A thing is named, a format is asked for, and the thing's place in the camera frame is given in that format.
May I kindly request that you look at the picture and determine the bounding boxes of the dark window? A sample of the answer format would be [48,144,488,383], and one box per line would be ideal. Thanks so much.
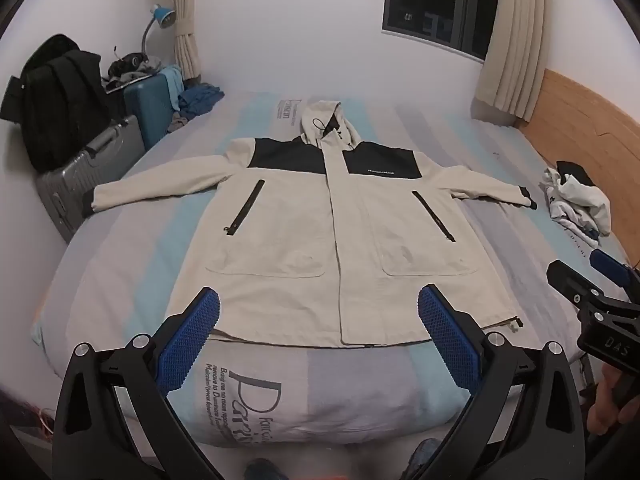
[382,0,501,63]

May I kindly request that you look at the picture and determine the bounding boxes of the white crumpled garment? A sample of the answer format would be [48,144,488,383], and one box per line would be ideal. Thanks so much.
[540,166,612,238]

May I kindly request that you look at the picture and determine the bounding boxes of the orange cord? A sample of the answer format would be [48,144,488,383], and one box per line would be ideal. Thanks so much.
[30,407,57,436]

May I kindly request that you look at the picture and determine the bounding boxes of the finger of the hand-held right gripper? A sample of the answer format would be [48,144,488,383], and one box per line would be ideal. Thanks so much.
[589,248,640,289]
[546,260,607,307]

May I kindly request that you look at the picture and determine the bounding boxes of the black small garment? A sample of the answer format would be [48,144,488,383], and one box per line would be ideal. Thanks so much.
[556,161,596,186]

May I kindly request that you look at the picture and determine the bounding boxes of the black backpack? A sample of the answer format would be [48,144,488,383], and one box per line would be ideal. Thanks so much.
[0,34,108,173]

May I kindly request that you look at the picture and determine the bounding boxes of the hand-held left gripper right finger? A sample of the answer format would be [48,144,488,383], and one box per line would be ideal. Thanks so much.
[400,283,588,480]

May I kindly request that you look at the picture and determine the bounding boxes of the beige curtain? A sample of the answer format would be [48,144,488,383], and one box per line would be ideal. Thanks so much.
[167,0,203,81]
[472,0,551,128]

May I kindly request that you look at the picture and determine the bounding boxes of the wooden headboard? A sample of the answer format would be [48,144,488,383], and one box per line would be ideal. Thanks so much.
[515,69,640,261]

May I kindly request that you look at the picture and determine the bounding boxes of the beige and black hooded jacket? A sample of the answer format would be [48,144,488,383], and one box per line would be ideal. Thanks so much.
[81,100,538,348]

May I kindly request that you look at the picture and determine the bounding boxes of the person's leg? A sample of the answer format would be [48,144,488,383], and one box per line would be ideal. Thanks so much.
[400,437,446,480]
[244,457,281,480]

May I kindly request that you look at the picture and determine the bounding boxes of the light blue cloth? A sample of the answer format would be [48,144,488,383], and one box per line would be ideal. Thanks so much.
[160,65,185,111]

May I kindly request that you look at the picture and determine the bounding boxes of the grey hard suitcase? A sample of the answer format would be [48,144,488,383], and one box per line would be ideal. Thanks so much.
[35,115,146,246]

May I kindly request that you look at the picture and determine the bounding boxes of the person's right hand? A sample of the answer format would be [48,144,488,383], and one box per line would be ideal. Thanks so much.
[587,362,640,436]

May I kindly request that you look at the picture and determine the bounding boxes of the blue crumpled clothes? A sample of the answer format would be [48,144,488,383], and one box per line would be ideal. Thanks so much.
[177,85,224,121]

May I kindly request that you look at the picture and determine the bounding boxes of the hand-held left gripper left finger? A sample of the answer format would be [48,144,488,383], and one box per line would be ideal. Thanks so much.
[52,286,223,480]

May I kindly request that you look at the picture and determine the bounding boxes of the person's left leg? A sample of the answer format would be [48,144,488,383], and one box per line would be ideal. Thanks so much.
[244,457,281,480]

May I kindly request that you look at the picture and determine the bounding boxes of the blue hard suitcase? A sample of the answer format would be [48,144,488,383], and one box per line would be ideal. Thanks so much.
[122,72,173,151]

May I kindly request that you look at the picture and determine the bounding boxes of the dark clutter pile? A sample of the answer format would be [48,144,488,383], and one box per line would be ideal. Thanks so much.
[102,52,163,93]

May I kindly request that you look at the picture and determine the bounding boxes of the bed with striped sheet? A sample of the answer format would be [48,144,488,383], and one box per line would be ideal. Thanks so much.
[31,91,633,446]

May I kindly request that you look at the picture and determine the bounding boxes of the person's right leg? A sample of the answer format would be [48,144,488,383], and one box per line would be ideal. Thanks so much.
[400,437,446,480]

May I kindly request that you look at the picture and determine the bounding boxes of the blue desk lamp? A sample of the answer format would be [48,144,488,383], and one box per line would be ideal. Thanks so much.
[141,3,176,58]

